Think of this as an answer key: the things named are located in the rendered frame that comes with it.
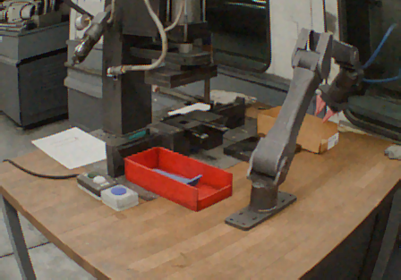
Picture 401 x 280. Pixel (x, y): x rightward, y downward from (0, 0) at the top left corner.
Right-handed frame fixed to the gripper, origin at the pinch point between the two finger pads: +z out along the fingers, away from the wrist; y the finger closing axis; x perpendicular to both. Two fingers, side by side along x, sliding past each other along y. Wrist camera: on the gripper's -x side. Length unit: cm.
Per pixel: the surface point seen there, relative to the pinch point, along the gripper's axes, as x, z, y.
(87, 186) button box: 68, 21, 15
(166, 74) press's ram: 39.5, 2.0, 28.0
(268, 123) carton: 6.0, 12.7, 11.4
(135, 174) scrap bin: 54, 18, 12
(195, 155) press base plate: 29.6, 21.2, 14.0
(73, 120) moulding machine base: -42, 156, 141
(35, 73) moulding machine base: -68, 210, 248
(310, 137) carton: 5.8, 4.3, -2.6
